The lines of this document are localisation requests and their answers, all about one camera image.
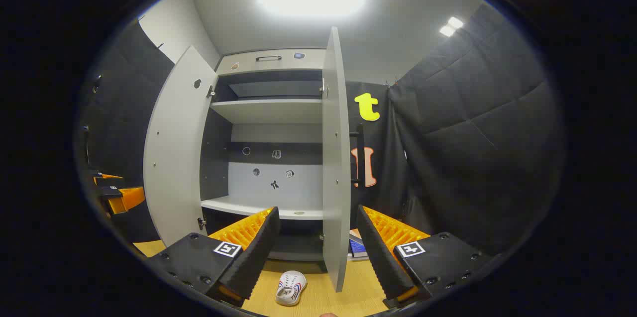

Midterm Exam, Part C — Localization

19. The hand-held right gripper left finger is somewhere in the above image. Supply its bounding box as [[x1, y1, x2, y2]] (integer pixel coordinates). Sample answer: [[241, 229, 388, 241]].
[[144, 206, 281, 308]]

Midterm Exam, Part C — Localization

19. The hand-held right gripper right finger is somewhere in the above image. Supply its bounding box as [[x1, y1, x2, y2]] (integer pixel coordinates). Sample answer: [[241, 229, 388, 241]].
[[356, 205, 493, 309]]

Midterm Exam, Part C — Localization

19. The white striped shoe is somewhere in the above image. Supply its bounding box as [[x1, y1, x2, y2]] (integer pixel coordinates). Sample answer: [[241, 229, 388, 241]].
[[275, 270, 308, 307]]

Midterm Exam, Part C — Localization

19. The grey shoe cabinet door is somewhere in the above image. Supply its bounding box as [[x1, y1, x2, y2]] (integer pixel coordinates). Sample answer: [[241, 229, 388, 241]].
[[143, 46, 219, 248], [322, 27, 352, 293]]

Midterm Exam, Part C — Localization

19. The grey shoe cabinet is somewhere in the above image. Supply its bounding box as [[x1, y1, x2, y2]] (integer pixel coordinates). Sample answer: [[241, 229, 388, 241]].
[[199, 48, 330, 263]]

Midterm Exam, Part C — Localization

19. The black backdrop cloth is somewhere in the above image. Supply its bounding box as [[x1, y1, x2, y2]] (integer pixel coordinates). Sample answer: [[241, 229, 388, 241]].
[[346, 81, 414, 218]]

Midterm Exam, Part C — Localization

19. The small ceiling light panel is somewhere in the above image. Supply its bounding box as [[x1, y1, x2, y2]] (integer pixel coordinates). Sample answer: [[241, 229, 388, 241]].
[[439, 16, 464, 37]]

